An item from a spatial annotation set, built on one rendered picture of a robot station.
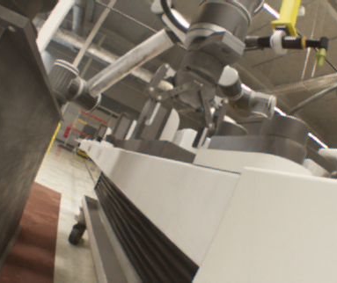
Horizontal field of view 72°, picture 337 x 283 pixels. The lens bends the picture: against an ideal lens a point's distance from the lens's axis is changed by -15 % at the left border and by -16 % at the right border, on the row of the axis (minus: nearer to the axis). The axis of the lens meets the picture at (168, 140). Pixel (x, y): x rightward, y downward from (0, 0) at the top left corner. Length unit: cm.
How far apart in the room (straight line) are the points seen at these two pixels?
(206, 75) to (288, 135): 30
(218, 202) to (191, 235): 3
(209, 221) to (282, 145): 7
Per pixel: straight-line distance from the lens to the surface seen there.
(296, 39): 97
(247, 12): 53
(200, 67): 45
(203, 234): 18
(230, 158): 19
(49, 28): 623
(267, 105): 135
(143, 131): 73
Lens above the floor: 82
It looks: 8 degrees up
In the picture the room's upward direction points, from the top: 23 degrees clockwise
